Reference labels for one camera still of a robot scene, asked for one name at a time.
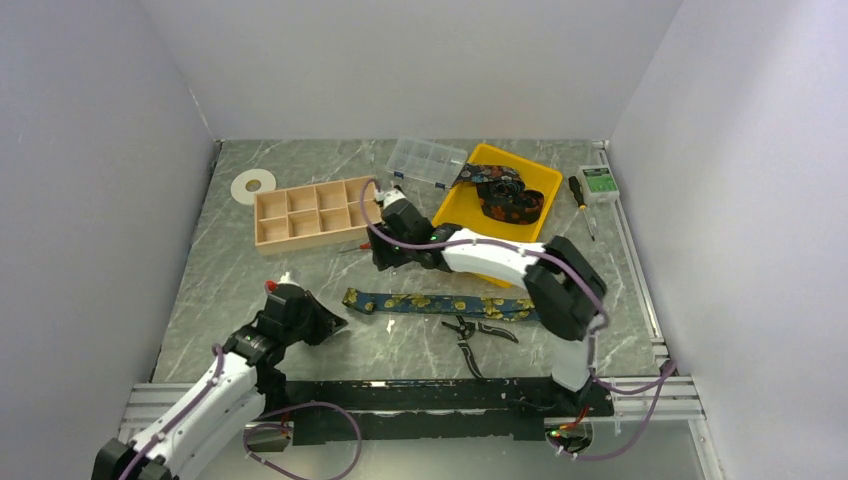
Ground black yellow screwdriver right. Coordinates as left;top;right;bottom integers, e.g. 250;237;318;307
568;176;596;241

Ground white green electronic box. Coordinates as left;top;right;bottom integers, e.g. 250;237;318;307
577;165;620;205

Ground red blue screwdriver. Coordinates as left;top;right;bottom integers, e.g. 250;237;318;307
339;242;371;254

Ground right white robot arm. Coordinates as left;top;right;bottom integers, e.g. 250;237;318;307
368;197;608;415

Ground white tape ring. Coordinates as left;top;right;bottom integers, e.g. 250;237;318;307
230;168;278;205

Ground dark orange floral tie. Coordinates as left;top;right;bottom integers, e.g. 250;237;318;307
452;163;545;225

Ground yellow plastic tray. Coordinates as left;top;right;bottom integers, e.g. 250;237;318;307
430;142;564;287

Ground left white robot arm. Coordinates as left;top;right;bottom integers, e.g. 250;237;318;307
91;281;348;479

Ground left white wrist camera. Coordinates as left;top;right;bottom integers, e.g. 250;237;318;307
264;271;300;295

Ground blue yellow floral tie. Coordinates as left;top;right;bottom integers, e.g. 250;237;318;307
342;288;540;323

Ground black pliers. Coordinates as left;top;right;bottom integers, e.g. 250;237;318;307
441;314;521;382

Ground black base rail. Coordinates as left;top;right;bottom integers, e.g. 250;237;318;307
285;377;614;446

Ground wooden compartment box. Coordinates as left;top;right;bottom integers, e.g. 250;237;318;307
254;177;380;255

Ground clear plastic organizer box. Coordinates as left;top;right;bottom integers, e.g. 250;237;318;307
385;136;469;189

